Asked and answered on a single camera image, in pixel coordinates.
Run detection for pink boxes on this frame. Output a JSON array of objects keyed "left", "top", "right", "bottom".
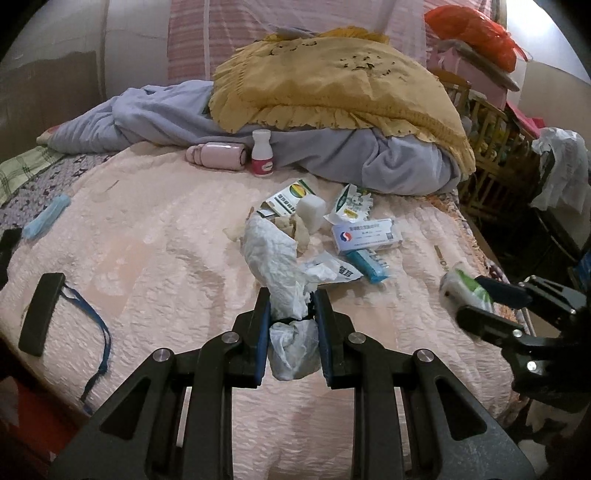
[{"left": 427, "top": 45, "right": 521, "bottom": 105}]

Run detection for pink bottle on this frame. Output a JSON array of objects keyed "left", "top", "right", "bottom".
[{"left": 185, "top": 142, "right": 248, "bottom": 171}]

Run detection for green white printed packet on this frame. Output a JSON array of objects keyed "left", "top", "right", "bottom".
[{"left": 323, "top": 184, "right": 374, "bottom": 227}]

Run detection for white blue medicine box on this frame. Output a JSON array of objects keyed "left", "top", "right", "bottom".
[{"left": 331, "top": 217, "right": 402, "bottom": 256}]

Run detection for blue face mask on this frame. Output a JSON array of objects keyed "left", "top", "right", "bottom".
[{"left": 22, "top": 194, "right": 71, "bottom": 240}]

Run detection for white black print wrapper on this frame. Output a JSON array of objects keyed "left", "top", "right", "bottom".
[{"left": 298, "top": 253, "right": 363, "bottom": 285}]

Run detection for black rectangular device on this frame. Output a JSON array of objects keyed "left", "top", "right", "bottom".
[{"left": 18, "top": 272, "right": 66, "bottom": 357}]

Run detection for white red label medicine bottle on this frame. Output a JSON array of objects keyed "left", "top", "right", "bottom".
[{"left": 252, "top": 129, "right": 274, "bottom": 177}]

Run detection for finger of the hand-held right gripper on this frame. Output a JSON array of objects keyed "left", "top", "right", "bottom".
[
  {"left": 456, "top": 306, "right": 528, "bottom": 346},
  {"left": 475, "top": 275, "right": 591, "bottom": 317}
]

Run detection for green plaid cloth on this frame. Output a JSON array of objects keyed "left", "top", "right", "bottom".
[{"left": 0, "top": 147, "right": 64, "bottom": 204}]

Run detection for yellow embroidered pillow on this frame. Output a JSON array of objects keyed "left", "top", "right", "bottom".
[{"left": 210, "top": 28, "right": 476, "bottom": 176}]

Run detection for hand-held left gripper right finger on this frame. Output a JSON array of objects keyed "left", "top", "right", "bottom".
[{"left": 314, "top": 290, "right": 536, "bottom": 480}]

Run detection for pink striped mosquito net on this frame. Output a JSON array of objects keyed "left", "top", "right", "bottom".
[{"left": 167, "top": 0, "right": 444, "bottom": 86}]

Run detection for wooden crib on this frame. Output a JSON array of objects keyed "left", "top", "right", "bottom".
[{"left": 438, "top": 71, "right": 546, "bottom": 228}]

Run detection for white foam block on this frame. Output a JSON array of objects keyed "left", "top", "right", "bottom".
[{"left": 295, "top": 196, "right": 327, "bottom": 232}]

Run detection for red plastic bag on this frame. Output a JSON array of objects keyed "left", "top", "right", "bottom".
[{"left": 424, "top": 6, "right": 519, "bottom": 73}]

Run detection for rainbow ball medicine box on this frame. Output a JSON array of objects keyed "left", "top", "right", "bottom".
[{"left": 262, "top": 179, "right": 317, "bottom": 217}]

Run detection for white printed plastic bag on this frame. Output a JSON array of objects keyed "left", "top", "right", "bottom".
[{"left": 530, "top": 127, "right": 590, "bottom": 214}]

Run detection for small green white wrapper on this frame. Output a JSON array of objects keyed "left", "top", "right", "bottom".
[{"left": 440, "top": 267, "right": 495, "bottom": 313}]

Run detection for blue lanyard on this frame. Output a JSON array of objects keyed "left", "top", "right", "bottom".
[{"left": 62, "top": 283, "right": 112, "bottom": 414}]

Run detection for teal blue packet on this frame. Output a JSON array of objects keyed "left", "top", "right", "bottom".
[{"left": 345, "top": 249, "right": 391, "bottom": 284}]

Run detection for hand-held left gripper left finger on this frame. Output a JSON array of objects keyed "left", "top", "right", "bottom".
[{"left": 48, "top": 287, "right": 273, "bottom": 480}]

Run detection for grey blue blanket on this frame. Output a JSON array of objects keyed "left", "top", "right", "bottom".
[{"left": 46, "top": 79, "right": 459, "bottom": 195}]

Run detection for black object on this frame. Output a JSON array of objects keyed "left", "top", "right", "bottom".
[{"left": 0, "top": 227, "right": 23, "bottom": 289}]

